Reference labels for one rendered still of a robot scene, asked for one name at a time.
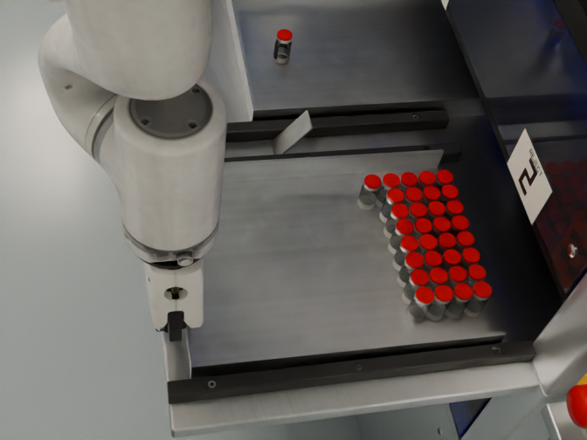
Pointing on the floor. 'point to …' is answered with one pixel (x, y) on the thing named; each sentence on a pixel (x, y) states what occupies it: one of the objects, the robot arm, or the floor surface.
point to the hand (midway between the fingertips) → (170, 314)
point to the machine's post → (564, 367)
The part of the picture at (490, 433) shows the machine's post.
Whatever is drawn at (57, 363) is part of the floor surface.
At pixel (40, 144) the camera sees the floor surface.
